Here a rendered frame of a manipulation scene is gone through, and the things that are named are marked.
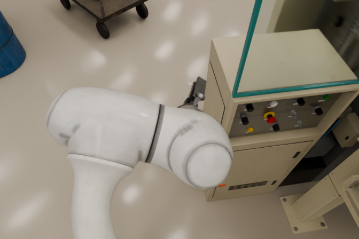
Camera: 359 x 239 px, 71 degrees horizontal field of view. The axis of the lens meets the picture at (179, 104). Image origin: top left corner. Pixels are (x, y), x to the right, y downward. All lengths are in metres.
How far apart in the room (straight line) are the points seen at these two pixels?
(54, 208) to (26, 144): 0.70
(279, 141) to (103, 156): 1.16
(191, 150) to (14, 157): 2.42
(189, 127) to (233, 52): 0.86
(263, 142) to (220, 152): 1.03
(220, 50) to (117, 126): 0.89
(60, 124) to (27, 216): 2.02
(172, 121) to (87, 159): 0.13
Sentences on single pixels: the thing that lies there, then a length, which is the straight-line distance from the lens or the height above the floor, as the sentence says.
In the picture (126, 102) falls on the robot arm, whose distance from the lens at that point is 0.39.
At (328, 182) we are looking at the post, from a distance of 1.78.
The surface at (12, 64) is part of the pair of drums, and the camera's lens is 3.38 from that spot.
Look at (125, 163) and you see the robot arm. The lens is 0.39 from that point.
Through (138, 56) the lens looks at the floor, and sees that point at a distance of 3.12.
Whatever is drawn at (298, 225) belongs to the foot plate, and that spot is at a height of 0.01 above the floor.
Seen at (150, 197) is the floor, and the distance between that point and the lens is 2.15.
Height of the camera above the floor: 2.04
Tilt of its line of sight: 52 degrees down
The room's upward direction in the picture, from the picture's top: straight up
